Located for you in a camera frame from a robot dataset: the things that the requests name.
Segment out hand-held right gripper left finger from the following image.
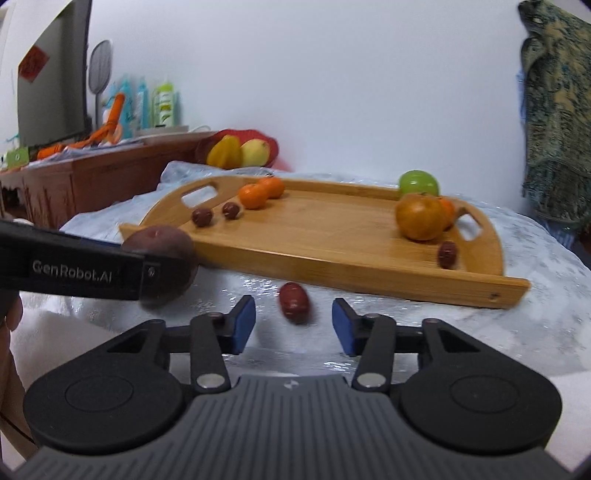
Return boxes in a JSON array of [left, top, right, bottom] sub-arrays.
[[92, 295, 257, 394]]

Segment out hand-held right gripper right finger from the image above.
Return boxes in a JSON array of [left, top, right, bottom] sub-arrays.
[[331, 298, 497, 394]]

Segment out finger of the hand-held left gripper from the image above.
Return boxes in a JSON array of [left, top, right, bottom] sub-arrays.
[[61, 232, 129, 254]]

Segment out purple passion fruit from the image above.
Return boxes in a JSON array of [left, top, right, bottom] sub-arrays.
[[122, 226, 199, 311]]

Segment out wooden serving tray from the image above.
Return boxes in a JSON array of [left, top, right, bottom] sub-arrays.
[[119, 174, 531, 309]]

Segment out small tangerine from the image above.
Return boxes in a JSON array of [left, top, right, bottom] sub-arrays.
[[259, 177, 286, 199], [238, 184, 270, 210]]

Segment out large orange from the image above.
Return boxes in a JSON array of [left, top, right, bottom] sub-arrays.
[[395, 194, 448, 241]]

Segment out medium tangerine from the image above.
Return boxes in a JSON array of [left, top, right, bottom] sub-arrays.
[[436, 196, 457, 230]]

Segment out person's left hand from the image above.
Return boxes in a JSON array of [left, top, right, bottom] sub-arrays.
[[0, 290, 23, 334]]

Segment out white towel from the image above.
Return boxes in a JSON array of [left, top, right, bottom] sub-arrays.
[[9, 295, 591, 462]]

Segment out wooden cabinet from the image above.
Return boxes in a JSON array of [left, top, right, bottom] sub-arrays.
[[0, 131, 218, 229]]

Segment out white papers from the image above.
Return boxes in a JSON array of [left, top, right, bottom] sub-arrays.
[[60, 136, 145, 156]]

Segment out flat white box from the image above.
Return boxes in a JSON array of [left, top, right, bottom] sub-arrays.
[[134, 124, 190, 138]]

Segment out blue spray bottle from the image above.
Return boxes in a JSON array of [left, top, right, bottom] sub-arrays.
[[136, 76, 150, 130], [120, 74, 135, 134]]

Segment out black monitor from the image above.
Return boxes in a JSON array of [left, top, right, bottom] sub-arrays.
[[16, 0, 93, 148]]

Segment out green bottle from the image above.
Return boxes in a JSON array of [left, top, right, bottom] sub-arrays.
[[153, 80, 178, 129]]

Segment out yellow starfruit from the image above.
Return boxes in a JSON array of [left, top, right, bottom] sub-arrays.
[[206, 135, 243, 168]]

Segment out green apple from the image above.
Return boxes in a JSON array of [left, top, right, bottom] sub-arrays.
[[398, 170, 441, 197]]

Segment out yellow mango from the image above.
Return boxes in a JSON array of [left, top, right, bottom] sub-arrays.
[[240, 138, 271, 168]]

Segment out red mesh fruit bowl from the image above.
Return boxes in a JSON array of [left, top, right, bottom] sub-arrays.
[[196, 129, 280, 169]]

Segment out electric fly swatter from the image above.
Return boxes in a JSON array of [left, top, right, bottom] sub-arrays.
[[88, 40, 114, 130]]

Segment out snowflake tablecloth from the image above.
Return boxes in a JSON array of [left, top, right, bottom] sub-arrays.
[[60, 159, 591, 384]]

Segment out red paper sticker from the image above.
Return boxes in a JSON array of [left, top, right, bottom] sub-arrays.
[[18, 45, 50, 84]]

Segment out patterned fringed shawl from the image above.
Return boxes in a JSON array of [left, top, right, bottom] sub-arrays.
[[517, 0, 591, 227]]

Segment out orange handled tool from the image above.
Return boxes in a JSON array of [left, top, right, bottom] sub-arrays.
[[37, 92, 127, 160]]

